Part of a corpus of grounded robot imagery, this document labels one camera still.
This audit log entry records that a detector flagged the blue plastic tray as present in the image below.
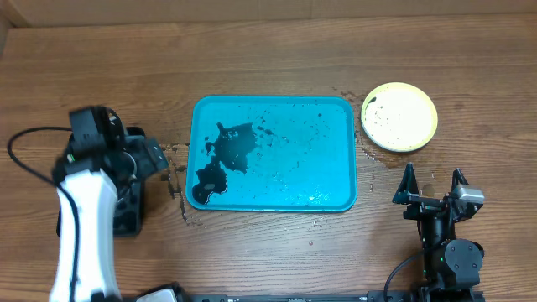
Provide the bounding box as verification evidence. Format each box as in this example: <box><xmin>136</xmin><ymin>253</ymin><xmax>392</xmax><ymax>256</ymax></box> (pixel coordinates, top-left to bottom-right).
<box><xmin>185</xmin><ymin>96</ymin><xmax>357</xmax><ymax>212</ymax></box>

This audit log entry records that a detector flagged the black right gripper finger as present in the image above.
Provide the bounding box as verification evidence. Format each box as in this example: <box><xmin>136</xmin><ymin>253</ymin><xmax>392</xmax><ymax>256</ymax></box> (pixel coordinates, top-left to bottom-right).
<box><xmin>392</xmin><ymin>163</ymin><xmax>420</xmax><ymax>205</ymax></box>
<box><xmin>451</xmin><ymin>168</ymin><xmax>469</xmax><ymax>193</ymax></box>

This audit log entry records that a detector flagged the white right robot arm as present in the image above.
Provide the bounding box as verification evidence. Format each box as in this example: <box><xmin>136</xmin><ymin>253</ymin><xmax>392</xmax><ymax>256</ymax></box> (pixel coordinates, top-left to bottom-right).
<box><xmin>389</xmin><ymin>163</ymin><xmax>485</xmax><ymax>301</ymax></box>

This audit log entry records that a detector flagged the cardboard backdrop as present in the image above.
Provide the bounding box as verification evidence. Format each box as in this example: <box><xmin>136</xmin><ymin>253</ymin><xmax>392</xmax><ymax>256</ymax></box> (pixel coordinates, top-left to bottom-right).
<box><xmin>1</xmin><ymin>0</ymin><xmax>536</xmax><ymax>27</ymax></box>

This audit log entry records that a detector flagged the black water tray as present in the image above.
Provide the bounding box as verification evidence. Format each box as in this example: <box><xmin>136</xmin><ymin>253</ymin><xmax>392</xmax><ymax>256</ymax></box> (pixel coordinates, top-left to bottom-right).
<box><xmin>53</xmin><ymin>122</ymin><xmax>146</xmax><ymax>237</ymax></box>

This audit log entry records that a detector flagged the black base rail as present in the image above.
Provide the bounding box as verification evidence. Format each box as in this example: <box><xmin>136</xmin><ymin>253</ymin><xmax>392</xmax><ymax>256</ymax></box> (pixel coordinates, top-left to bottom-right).
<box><xmin>125</xmin><ymin>283</ymin><xmax>486</xmax><ymax>302</ymax></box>

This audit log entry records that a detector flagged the yellow-rimmed plate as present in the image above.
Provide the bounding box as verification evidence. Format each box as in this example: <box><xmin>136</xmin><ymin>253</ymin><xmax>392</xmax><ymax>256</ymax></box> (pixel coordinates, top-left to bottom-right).
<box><xmin>360</xmin><ymin>82</ymin><xmax>438</xmax><ymax>153</ymax></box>

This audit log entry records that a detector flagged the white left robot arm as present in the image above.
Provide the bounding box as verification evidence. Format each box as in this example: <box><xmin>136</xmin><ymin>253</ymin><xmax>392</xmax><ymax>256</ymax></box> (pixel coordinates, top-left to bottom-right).
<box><xmin>49</xmin><ymin>106</ymin><xmax>169</xmax><ymax>301</ymax></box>

